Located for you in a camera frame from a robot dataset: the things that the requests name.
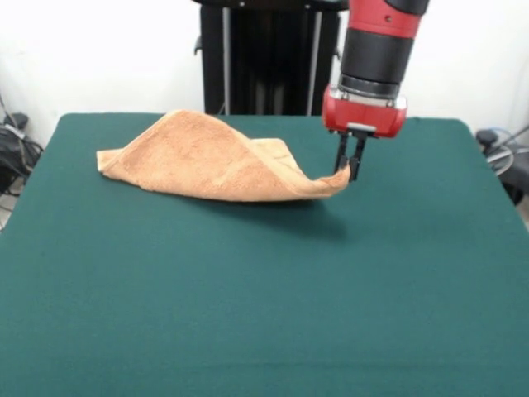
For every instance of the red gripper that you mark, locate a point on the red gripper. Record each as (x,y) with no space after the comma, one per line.
(363,116)

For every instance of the tan terry towel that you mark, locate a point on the tan terry towel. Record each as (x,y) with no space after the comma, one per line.
(198,165)

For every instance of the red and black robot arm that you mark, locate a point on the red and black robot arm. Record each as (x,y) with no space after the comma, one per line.
(376,49)

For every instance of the dark green table cloth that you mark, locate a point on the dark green table cloth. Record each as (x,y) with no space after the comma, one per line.
(289,269)

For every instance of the grey chair base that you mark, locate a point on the grey chair base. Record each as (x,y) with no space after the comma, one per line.
(508,173)

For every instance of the black chair base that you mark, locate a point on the black chair base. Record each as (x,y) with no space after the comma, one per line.
(16,144)

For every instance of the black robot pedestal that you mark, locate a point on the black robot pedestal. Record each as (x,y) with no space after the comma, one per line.
(268,62)

